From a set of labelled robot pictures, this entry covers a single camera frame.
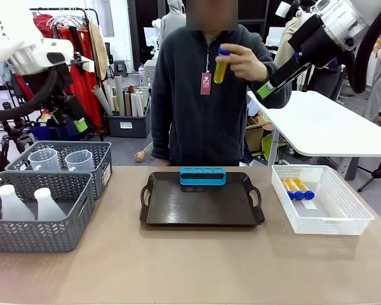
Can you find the large grey plastic basket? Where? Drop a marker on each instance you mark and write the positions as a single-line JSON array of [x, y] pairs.
[[35, 235]]

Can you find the dark brown plastic tray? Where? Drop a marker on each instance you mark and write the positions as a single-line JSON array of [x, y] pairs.
[[203, 206]]

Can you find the grey paper roll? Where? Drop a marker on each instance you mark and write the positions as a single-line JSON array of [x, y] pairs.
[[120, 95]]

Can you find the grey step stool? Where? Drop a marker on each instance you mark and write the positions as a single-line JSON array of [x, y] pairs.
[[120, 67]]

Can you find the white plastic flask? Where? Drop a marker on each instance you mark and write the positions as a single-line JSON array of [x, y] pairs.
[[49, 206], [11, 205]]

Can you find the white table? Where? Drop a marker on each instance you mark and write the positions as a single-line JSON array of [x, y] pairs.
[[320, 127]]

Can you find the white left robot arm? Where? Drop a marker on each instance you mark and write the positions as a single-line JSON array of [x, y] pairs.
[[6, 41]]

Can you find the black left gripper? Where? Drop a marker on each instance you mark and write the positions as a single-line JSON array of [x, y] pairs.
[[69, 108]]

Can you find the brown paper roll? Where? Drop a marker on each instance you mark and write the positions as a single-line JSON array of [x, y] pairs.
[[127, 103]]

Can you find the black clothes rack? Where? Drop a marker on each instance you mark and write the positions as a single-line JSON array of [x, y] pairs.
[[93, 19]]

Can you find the green plastic object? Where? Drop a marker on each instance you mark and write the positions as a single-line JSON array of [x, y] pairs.
[[268, 144]]

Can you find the grey plastic basket with label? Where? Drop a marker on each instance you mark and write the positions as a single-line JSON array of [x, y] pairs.
[[98, 165]]

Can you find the white perforated plastic basket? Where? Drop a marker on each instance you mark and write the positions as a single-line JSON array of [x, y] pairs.
[[336, 222]]

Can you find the grey hoodie mannequin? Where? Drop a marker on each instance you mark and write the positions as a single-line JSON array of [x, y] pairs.
[[173, 22]]

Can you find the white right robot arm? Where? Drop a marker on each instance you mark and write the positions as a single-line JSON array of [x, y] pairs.
[[339, 16]]

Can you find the white paper roll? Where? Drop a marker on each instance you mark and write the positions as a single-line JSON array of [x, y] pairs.
[[134, 105]]

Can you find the person in dark fleece jacket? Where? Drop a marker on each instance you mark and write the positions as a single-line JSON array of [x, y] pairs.
[[184, 120]]

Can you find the maroon hang tag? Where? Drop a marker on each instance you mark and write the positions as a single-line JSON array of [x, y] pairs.
[[205, 84]]

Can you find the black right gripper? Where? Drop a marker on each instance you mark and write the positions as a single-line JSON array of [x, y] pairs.
[[316, 41]]

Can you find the white sticker in basket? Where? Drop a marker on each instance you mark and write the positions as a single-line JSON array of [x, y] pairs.
[[310, 205]]

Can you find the blue tube rack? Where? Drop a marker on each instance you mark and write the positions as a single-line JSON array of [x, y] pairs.
[[201, 181]]

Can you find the clear plastic measuring beaker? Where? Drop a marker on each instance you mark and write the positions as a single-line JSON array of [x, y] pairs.
[[44, 160], [79, 162]]

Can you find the person's left hand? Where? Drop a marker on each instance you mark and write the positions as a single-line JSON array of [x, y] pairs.
[[249, 63]]

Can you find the grey storage bin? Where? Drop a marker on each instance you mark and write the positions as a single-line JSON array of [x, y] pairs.
[[128, 125]]

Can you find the mannequin hand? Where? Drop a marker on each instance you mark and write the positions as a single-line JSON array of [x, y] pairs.
[[140, 156]]

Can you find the person's left forearm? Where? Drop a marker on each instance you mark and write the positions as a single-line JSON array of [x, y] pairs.
[[279, 98]]

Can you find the beige coat on mannequin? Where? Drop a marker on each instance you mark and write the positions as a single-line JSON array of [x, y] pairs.
[[287, 35]]

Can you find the cardboard box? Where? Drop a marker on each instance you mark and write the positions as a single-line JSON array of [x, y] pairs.
[[255, 133]]

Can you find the black floor stand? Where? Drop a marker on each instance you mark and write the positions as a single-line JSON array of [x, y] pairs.
[[376, 173]]

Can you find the beige hanging garment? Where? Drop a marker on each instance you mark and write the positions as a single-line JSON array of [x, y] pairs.
[[98, 47]]

